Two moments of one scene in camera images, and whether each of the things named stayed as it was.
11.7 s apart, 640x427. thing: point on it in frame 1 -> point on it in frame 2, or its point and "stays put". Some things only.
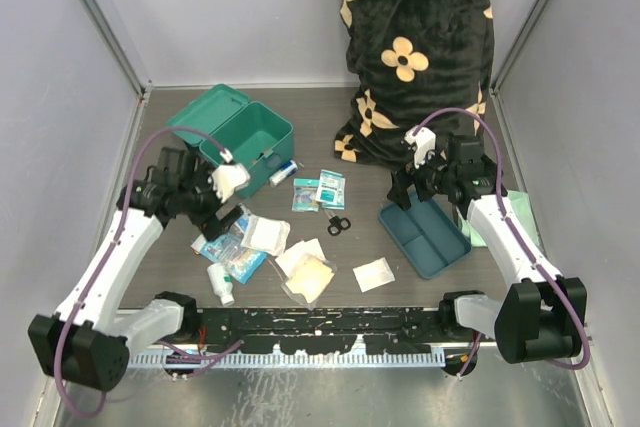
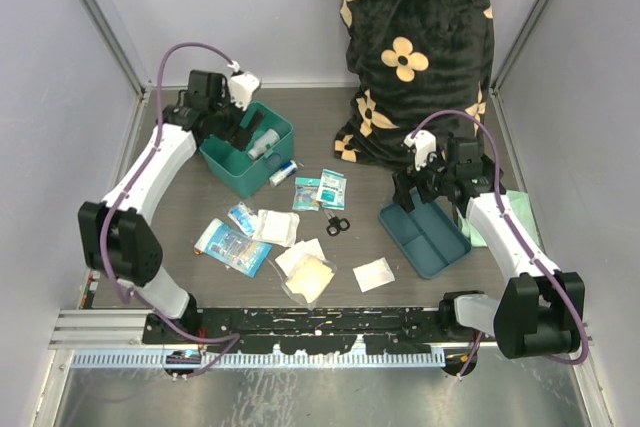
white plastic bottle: (221, 283) -> (270, 137)
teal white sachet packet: (331, 190) stays put
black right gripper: (404, 177) stays put
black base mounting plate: (317, 330) stays put
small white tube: (287, 170) stays put
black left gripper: (202, 178) -> (237, 134)
